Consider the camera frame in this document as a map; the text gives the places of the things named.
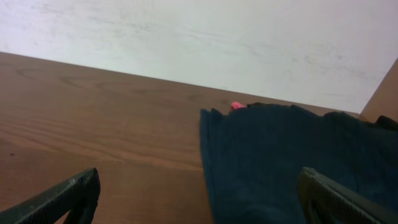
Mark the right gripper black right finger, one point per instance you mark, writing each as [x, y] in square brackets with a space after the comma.
[325, 201]

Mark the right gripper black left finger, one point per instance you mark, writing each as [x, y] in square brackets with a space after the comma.
[76, 197]

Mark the dark blue shorts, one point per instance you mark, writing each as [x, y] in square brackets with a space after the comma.
[252, 158]

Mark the black garment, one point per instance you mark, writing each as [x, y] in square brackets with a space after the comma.
[387, 123]

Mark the pink red garment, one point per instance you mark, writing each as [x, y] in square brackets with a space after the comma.
[236, 105]

